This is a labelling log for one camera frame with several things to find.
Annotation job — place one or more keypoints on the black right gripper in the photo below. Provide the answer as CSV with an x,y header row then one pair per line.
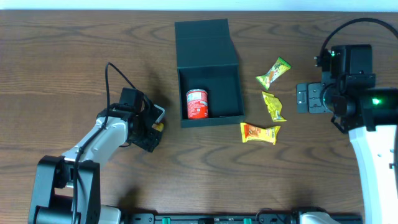
x,y
310,98

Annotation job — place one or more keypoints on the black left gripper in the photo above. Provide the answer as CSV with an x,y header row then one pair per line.
x,y
150,137

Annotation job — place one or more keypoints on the small yellow snack packet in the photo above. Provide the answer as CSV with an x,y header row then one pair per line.
x,y
158,127

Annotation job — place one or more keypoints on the red cylindrical can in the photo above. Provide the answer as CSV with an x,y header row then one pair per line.
x,y
197,104

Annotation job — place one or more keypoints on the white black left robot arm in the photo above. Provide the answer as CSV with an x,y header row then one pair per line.
x,y
67,187

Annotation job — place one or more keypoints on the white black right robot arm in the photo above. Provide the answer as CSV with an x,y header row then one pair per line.
x,y
369,117

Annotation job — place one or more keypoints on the plain yellow snack packet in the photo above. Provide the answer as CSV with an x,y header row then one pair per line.
x,y
274,107

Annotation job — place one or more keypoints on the green yellow snack packet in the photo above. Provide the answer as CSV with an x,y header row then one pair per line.
x,y
279,68

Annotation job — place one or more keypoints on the yellow orange biscuit packet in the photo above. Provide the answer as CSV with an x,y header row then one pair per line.
x,y
254,133

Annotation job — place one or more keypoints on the black open gift box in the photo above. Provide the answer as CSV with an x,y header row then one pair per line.
x,y
207,60

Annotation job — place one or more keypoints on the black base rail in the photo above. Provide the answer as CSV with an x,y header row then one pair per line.
x,y
263,216

